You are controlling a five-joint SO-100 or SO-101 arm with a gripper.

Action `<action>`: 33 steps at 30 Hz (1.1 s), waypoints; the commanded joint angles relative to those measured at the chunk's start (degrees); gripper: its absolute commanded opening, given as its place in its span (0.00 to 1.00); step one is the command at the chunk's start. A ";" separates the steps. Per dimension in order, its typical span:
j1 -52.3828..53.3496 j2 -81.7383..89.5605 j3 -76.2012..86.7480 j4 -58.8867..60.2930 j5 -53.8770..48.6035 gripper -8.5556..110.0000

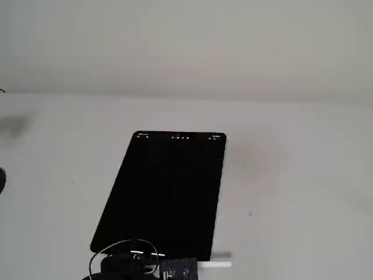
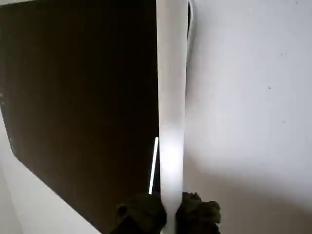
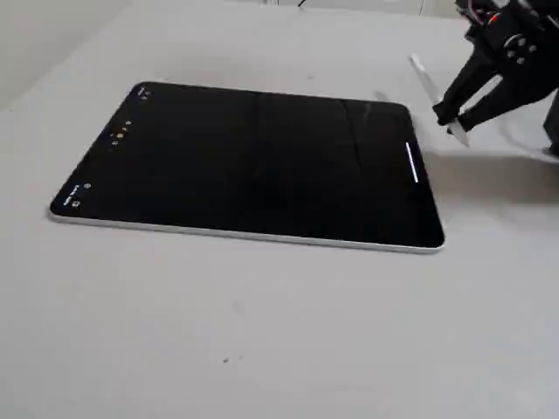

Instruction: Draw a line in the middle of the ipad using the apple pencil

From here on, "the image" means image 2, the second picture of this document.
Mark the black screen ipad tablet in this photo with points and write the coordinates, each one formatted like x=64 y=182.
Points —
x=73 y=97

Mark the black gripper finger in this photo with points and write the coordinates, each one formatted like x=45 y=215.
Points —
x=141 y=214
x=197 y=217

